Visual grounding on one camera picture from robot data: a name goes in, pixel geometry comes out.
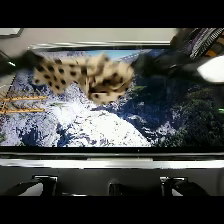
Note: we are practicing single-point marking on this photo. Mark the cream black-spotted shirt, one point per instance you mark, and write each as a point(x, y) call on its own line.
point(100, 78)

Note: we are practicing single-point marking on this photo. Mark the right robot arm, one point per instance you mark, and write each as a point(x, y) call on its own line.
point(173, 68)

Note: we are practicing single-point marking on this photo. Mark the heap of clothes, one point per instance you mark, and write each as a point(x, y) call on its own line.
point(200, 40)

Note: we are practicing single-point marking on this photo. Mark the wooden rack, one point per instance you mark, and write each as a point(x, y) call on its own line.
point(23, 98)

